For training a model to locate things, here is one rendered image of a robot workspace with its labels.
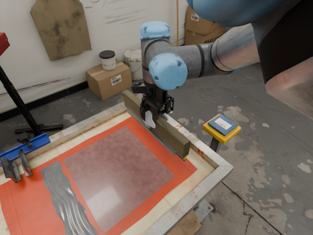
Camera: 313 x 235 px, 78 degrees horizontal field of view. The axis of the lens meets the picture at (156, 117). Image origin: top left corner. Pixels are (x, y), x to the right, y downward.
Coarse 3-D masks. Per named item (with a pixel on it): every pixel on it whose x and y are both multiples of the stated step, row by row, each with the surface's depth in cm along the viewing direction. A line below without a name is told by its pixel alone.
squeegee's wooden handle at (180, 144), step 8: (128, 96) 77; (128, 104) 80; (136, 104) 73; (136, 112) 76; (160, 120) 66; (152, 128) 71; (160, 128) 66; (168, 128) 63; (160, 136) 69; (168, 136) 64; (176, 136) 61; (184, 136) 61; (168, 144) 67; (176, 144) 62; (184, 144) 59; (176, 152) 65; (184, 152) 62
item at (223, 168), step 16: (112, 112) 92; (80, 128) 85; (176, 128) 85; (48, 144) 79; (192, 144) 79; (16, 160) 73; (208, 160) 75; (224, 160) 73; (208, 176) 68; (224, 176) 68; (192, 192) 64; (208, 192) 65; (176, 208) 60; (192, 208) 62; (160, 224) 57; (176, 224) 59
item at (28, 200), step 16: (112, 128) 89; (128, 128) 89; (144, 128) 89; (80, 144) 83; (96, 144) 83; (112, 144) 83; (128, 144) 83; (144, 144) 83; (64, 160) 77; (80, 160) 77; (96, 160) 77; (112, 160) 77; (128, 160) 77; (32, 176) 72; (80, 176) 72; (96, 176) 72; (0, 192) 67; (16, 192) 67; (32, 192) 67; (48, 192) 67; (16, 208) 63; (32, 208) 63; (48, 208) 63; (16, 224) 60
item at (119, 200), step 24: (120, 168) 74; (144, 168) 74; (168, 168) 74; (192, 168) 74; (96, 192) 67; (120, 192) 67; (144, 192) 67; (168, 192) 67; (48, 216) 62; (96, 216) 62; (120, 216) 62
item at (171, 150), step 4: (128, 108) 81; (128, 112) 80; (132, 112) 79; (132, 116) 78; (136, 116) 77; (136, 120) 77; (140, 120) 76; (144, 124) 74; (148, 128) 72; (152, 132) 71; (156, 136) 70; (160, 140) 68; (164, 144) 67; (168, 148) 66; (172, 148) 66; (172, 152) 64
